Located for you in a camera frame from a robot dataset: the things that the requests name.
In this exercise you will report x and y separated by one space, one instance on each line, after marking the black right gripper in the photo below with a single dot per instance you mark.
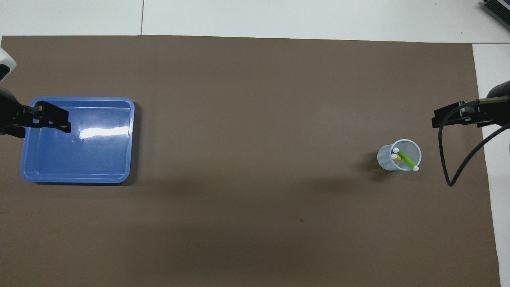
498 111

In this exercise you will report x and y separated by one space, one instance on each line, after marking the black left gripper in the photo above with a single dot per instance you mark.
10 115

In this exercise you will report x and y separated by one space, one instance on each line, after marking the yellow pen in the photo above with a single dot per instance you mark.
397 158

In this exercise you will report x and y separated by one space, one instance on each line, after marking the blue plastic tray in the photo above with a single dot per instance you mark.
99 159

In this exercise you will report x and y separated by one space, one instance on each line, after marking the green pen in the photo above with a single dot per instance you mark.
408 160

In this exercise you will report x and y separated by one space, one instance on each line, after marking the clear plastic cup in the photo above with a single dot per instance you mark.
384 159

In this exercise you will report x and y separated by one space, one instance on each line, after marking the grey ribbed device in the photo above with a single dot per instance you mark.
498 10

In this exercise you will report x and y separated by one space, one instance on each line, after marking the brown table mat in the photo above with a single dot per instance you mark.
255 119

